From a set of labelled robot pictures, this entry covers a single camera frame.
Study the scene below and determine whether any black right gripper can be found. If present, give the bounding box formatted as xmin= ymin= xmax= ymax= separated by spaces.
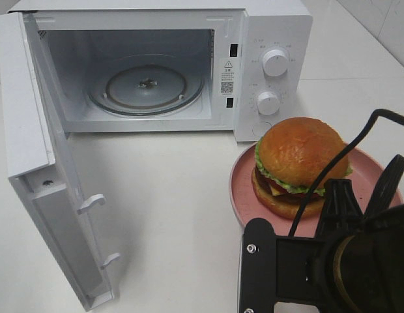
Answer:
xmin=314 ymin=155 xmax=404 ymax=238

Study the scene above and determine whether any pink round plate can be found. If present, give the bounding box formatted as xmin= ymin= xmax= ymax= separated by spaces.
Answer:
xmin=229 ymin=145 xmax=384 ymax=235

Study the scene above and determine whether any burger with lettuce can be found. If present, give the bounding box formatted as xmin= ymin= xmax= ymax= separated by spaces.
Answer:
xmin=252 ymin=117 xmax=346 ymax=220

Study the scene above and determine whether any round white door button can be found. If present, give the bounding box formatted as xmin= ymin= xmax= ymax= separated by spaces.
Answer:
xmin=252 ymin=121 xmax=272 ymax=138

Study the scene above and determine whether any white microwave door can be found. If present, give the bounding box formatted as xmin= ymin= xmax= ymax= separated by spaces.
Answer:
xmin=0 ymin=12 xmax=119 ymax=310

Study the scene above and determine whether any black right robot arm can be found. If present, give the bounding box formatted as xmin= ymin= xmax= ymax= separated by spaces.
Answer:
xmin=315 ymin=155 xmax=404 ymax=312

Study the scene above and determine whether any lower white timer knob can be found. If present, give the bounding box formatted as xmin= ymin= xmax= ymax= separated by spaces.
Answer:
xmin=256 ymin=91 xmax=281 ymax=115

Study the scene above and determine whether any upper white power knob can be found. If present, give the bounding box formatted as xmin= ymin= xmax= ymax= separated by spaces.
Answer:
xmin=261 ymin=48 xmax=289 ymax=77

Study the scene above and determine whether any glass microwave turntable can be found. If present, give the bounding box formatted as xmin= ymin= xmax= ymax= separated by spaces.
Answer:
xmin=87 ymin=54 xmax=210 ymax=117

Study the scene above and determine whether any white microwave oven body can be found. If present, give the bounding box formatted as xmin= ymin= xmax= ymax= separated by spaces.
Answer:
xmin=6 ymin=1 xmax=313 ymax=142

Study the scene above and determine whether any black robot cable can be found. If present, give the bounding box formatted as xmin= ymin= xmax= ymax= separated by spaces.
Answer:
xmin=288 ymin=109 xmax=404 ymax=237

